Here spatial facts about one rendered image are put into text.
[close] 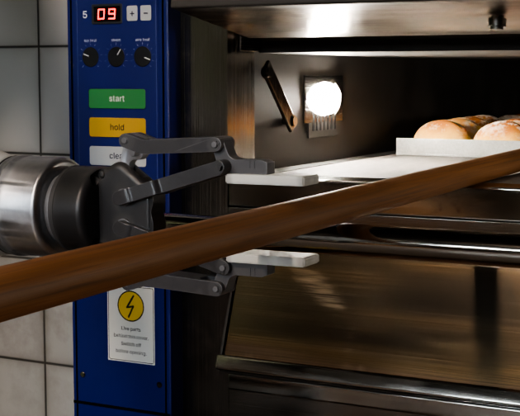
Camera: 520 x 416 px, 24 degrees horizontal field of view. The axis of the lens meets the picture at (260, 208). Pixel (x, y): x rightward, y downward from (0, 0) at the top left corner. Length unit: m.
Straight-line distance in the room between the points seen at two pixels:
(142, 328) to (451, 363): 0.42
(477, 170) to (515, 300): 0.16
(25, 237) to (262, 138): 0.65
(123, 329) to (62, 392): 0.17
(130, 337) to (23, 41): 0.44
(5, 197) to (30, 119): 0.68
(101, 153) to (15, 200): 0.58
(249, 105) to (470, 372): 0.46
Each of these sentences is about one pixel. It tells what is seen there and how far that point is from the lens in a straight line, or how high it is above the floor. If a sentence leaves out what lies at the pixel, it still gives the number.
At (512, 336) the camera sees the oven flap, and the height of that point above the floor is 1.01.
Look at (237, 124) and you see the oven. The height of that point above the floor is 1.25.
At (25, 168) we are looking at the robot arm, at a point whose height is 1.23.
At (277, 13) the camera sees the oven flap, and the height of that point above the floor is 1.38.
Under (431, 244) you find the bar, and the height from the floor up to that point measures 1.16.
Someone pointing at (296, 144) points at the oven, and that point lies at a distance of 1.74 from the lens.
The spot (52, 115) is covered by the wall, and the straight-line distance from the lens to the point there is 1.70.
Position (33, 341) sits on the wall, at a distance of 1.77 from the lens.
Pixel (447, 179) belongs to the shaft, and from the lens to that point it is 1.31.
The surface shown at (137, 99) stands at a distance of 1.59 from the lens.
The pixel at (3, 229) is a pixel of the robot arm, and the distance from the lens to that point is 1.06.
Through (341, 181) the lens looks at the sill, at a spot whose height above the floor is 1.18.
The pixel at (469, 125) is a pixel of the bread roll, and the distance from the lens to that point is 2.06.
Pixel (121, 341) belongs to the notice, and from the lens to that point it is 1.64.
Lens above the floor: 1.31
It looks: 6 degrees down
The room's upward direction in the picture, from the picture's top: straight up
